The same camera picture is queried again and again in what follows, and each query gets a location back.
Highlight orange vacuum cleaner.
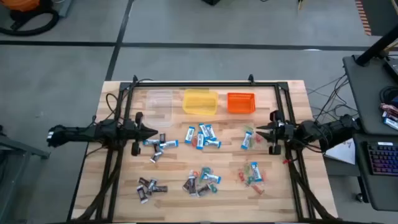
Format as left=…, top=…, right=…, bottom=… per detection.
left=0, top=0, right=41, bottom=12

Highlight white paper sheet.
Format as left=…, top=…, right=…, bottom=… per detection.
left=325, top=138, right=356, bottom=166

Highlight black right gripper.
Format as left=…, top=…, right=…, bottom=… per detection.
left=256, top=110, right=296, bottom=156

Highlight black cable bundle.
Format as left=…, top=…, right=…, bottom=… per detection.
left=287, top=149, right=338, bottom=222
left=73, top=146, right=124, bottom=222

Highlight coiled black cable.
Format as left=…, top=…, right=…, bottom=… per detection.
left=379, top=85, right=398, bottom=105

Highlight grey desk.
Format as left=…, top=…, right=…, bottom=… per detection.
left=342, top=54, right=398, bottom=212

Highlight silver black snack wrapper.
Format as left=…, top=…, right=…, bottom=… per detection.
left=188, top=175, right=198, bottom=197

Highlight black stand pole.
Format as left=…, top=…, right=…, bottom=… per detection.
left=354, top=24, right=398, bottom=67

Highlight black vacuum hose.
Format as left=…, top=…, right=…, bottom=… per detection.
left=0, top=8, right=60, bottom=37

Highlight dark laptop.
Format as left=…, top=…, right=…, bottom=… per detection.
left=382, top=57, right=398, bottom=82

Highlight black floor cables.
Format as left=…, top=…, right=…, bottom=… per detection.
left=306, top=73, right=358, bottom=125

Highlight grey metal stand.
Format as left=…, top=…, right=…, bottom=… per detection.
left=0, top=124, right=51, bottom=224

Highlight yellow plastic bin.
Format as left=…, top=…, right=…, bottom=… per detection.
left=182, top=88, right=219, bottom=116

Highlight orange plastic basket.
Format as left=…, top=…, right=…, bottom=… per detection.
left=226, top=91, right=256, bottom=114

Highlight backlit black keyboard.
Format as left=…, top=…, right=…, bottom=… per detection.
left=366, top=141, right=398, bottom=177

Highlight black aluminium table frame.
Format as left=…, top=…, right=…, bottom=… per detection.
left=71, top=74, right=343, bottom=224

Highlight blue white snack packet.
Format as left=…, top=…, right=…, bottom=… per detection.
left=382, top=111, right=398, bottom=131

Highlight pink snack packet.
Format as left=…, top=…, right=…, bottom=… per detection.
left=379, top=103, right=398, bottom=116

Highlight clear plastic bin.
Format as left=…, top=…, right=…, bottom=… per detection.
left=145, top=89, right=174, bottom=128

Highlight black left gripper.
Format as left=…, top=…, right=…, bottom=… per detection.
left=119, top=111, right=159, bottom=157

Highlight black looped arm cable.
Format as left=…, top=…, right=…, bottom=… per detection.
left=104, top=92, right=127, bottom=121

